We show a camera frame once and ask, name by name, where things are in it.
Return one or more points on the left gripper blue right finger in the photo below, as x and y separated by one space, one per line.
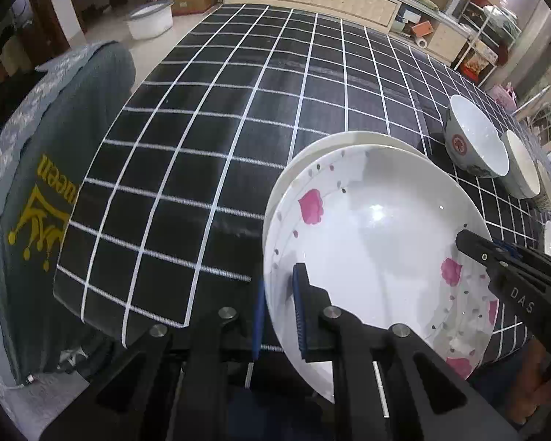
317 320

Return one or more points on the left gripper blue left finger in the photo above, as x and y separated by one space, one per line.
258 317

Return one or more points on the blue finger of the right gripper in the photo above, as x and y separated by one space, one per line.
494 256
529 256

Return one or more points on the green patterned bowl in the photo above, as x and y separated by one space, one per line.
543 200

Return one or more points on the plain white bowl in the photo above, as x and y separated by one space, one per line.
522 180

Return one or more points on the white plate pink flowers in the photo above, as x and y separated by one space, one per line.
376 227

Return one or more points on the white bowl red pattern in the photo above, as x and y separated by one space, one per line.
472 140

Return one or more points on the plain white plate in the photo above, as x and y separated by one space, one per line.
325 145

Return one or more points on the black white checkered tablecloth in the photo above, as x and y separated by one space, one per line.
169 217

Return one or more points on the pink bag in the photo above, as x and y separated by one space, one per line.
505 96

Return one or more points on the white metal shelf rack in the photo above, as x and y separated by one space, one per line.
493 33

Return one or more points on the white mop bucket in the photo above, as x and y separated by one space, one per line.
150 20

